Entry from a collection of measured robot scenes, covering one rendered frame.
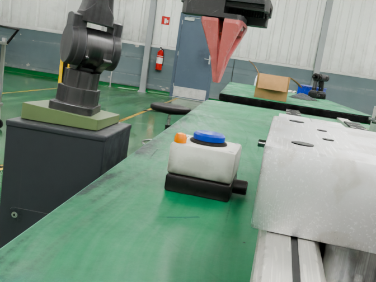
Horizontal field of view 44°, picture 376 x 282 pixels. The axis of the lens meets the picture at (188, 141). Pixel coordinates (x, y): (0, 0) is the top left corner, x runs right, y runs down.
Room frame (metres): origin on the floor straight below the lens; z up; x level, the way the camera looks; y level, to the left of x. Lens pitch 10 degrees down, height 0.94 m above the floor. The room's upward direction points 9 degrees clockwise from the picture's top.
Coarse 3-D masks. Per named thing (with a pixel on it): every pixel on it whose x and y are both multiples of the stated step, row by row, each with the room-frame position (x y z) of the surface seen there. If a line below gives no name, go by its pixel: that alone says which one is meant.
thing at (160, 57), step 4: (164, 16) 11.87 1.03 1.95; (164, 20) 11.87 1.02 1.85; (168, 20) 11.86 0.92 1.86; (164, 24) 11.87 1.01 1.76; (168, 24) 11.86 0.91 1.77; (160, 52) 11.70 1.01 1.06; (160, 56) 11.70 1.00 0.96; (156, 60) 11.75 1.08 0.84; (160, 60) 11.70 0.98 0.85; (156, 64) 11.73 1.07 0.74; (160, 64) 11.71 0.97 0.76; (156, 68) 11.72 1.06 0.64; (160, 68) 11.72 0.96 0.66
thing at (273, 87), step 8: (264, 80) 2.85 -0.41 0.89; (272, 80) 2.85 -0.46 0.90; (280, 80) 2.85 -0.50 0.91; (288, 80) 2.85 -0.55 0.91; (256, 88) 2.88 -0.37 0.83; (264, 88) 2.84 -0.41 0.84; (272, 88) 2.83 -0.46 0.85; (280, 88) 2.83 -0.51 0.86; (288, 88) 2.86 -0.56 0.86; (256, 96) 2.88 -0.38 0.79; (264, 96) 2.87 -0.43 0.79; (272, 96) 2.87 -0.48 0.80; (280, 96) 2.86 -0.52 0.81
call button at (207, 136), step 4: (196, 132) 0.57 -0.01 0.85; (200, 132) 0.56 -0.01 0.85; (204, 132) 0.57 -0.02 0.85; (208, 132) 0.57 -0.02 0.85; (212, 132) 0.58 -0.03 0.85; (216, 132) 0.58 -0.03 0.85; (196, 136) 0.56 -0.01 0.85; (200, 136) 0.56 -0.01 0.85; (204, 136) 0.55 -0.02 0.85; (208, 136) 0.55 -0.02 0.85; (212, 136) 0.55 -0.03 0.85; (216, 136) 0.56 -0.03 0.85; (220, 136) 0.56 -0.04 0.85; (224, 136) 0.57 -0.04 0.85; (204, 140) 0.55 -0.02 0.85; (208, 140) 0.55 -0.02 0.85; (212, 140) 0.55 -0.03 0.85; (216, 140) 0.55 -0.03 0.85; (220, 140) 0.56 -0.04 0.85; (224, 140) 0.57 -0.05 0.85
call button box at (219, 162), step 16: (176, 144) 0.54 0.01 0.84; (192, 144) 0.54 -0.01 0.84; (208, 144) 0.55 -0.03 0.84; (224, 144) 0.56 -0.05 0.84; (240, 144) 0.60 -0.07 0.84; (176, 160) 0.54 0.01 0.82; (192, 160) 0.54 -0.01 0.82; (208, 160) 0.53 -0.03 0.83; (224, 160) 0.53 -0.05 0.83; (176, 176) 0.54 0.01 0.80; (192, 176) 0.54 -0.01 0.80; (208, 176) 0.53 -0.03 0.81; (224, 176) 0.53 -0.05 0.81; (192, 192) 0.53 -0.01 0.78; (208, 192) 0.53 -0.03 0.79; (224, 192) 0.53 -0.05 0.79; (240, 192) 0.56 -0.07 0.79
